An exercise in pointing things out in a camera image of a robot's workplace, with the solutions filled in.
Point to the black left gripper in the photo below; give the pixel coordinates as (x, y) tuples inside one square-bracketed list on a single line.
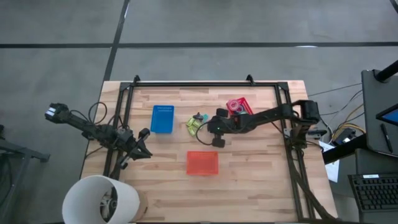
[(129, 143)]

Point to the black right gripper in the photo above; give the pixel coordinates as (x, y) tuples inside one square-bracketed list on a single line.
[(224, 125)]

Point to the red tape roll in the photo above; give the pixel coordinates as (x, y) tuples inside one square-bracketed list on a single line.
[(230, 104)]

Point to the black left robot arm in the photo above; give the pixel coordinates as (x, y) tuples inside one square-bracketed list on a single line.
[(90, 129)]

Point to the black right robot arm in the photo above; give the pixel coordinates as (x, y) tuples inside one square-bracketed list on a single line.
[(270, 113)]

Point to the blue tape roll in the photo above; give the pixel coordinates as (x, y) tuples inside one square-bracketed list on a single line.
[(237, 110)]

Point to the teal staple remover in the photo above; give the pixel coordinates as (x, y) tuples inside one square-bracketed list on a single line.
[(205, 117)]

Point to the black staple remover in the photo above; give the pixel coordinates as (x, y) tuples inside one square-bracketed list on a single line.
[(197, 116)]

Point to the yellow-green mini stapler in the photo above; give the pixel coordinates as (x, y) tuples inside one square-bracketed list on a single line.
[(190, 122), (196, 124), (192, 131)]

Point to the red plastic basket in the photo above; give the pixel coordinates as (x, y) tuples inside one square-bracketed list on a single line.
[(247, 102)]

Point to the blue plastic basket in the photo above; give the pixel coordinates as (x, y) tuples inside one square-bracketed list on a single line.
[(162, 119)]

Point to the orange plastic basket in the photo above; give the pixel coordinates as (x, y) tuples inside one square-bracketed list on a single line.
[(202, 163)]

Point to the white plastic bucket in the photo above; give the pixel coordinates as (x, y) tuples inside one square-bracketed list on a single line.
[(90, 196)]

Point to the white paper sheet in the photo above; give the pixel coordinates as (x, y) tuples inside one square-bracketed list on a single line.
[(332, 169)]

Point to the black power adapter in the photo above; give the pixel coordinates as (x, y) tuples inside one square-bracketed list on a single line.
[(344, 136)]

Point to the black pen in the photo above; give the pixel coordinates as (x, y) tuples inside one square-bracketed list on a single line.
[(386, 137)]

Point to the tablet with blue screen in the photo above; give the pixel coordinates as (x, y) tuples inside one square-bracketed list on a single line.
[(390, 115)]

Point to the black pole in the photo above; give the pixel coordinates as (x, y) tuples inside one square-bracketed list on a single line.
[(387, 72)]

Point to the black computer keyboard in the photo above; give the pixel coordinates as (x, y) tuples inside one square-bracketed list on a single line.
[(373, 193)]

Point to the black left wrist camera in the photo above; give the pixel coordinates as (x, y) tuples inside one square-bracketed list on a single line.
[(144, 133)]

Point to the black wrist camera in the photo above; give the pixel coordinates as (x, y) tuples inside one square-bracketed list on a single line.
[(218, 142), (144, 133)]

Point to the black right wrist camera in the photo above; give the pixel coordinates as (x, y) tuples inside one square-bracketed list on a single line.
[(218, 142)]

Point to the black metal frame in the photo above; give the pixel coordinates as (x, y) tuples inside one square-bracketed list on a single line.
[(202, 84)]

